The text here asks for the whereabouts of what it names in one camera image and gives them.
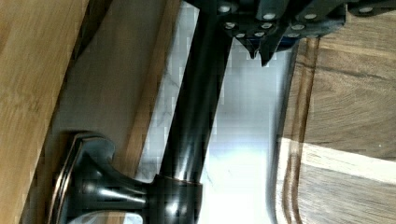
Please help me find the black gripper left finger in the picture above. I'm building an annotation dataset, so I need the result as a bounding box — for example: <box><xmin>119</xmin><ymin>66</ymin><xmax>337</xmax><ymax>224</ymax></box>
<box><xmin>217</xmin><ymin>0</ymin><xmax>282</xmax><ymax>60</ymax></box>

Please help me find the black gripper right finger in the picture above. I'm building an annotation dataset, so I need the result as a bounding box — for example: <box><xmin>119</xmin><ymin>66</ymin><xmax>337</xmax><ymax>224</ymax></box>
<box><xmin>260</xmin><ymin>0</ymin><xmax>395</xmax><ymax>66</ymax></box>

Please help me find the wooden cutting board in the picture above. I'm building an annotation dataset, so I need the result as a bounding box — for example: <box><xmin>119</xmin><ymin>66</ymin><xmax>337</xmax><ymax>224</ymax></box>
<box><xmin>276</xmin><ymin>12</ymin><xmax>396</xmax><ymax>224</ymax></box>

